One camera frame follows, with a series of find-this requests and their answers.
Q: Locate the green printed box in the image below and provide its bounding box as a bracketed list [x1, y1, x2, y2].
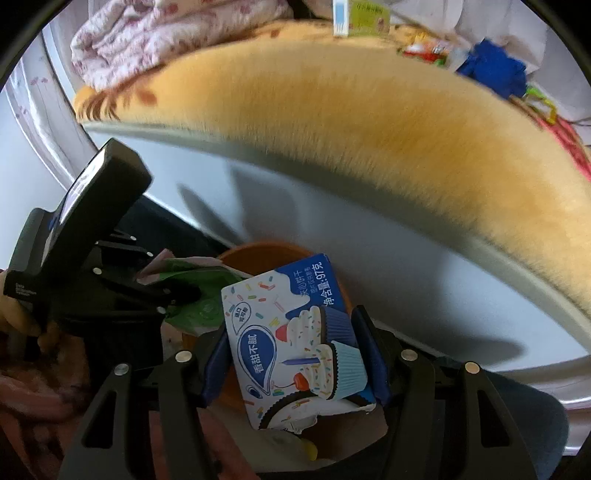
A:
[349, 0, 391, 34]

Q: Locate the pink floral white quilt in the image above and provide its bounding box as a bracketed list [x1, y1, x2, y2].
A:
[70, 0, 296, 93]

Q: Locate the yellow floral fleece blanket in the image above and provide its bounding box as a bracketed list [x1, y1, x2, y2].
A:
[74, 21, 591, 315]

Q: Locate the yellow plastic item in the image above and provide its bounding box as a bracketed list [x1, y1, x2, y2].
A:
[261, 429, 320, 462]

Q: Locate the grey bed base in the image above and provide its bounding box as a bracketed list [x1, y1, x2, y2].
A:
[44, 23, 591, 404]

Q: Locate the white blue slim box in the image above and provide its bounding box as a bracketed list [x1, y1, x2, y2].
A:
[332, 0, 351, 37]

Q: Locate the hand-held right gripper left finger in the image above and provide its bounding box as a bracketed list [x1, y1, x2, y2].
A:
[58, 318, 232, 480]

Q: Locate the blue white cookie box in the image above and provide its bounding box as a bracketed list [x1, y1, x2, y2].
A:
[221, 253, 377, 431]

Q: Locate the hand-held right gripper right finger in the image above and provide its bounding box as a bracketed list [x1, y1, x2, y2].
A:
[351, 305, 541, 480]

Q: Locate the person's pink patterned clothing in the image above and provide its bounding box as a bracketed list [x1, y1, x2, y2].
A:
[0, 332, 98, 480]

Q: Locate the green white wrapper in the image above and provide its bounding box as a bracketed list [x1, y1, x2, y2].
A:
[139, 251, 252, 337]

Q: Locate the blue cloth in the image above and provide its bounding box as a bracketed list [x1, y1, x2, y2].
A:
[457, 39, 528, 99]

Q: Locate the red snack packet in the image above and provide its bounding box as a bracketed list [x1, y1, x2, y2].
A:
[402, 39, 455, 64]

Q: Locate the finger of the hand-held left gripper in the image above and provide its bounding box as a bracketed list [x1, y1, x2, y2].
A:
[92, 265, 202, 320]
[95, 233, 155, 280]

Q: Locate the orange waste bin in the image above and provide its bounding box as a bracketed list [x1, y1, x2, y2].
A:
[182, 242, 387, 462]

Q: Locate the person's left hand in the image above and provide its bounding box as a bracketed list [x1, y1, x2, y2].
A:
[0, 293, 61, 356]

